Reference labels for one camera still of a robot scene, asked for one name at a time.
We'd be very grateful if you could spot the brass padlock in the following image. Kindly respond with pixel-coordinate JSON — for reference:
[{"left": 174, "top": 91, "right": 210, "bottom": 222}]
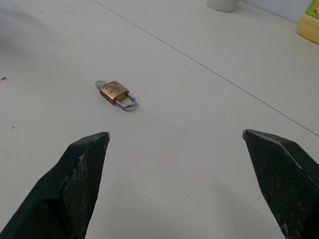
[{"left": 99, "top": 80, "right": 138, "bottom": 112}]

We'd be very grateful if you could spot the yellow plastic box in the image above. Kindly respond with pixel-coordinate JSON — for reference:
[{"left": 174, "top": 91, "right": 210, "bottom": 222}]
[{"left": 297, "top": 0, "right": 319, "bottom": 46}]

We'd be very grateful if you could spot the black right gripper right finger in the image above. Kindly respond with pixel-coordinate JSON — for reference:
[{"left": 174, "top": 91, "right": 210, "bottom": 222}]
[{"left": 242, "top": 128, "right": 319, "bottom": 239}]

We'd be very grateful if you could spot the white cylindrical container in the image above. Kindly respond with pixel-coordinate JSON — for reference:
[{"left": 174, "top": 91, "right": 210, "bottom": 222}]
[{"left": 206, "top": 0, "right": 239, "bottom": 12}]

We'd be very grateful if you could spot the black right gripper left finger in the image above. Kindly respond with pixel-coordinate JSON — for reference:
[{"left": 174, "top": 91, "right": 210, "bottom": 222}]
[{"left": 0, "top": 131, "right": 111, "bottom": 239}]

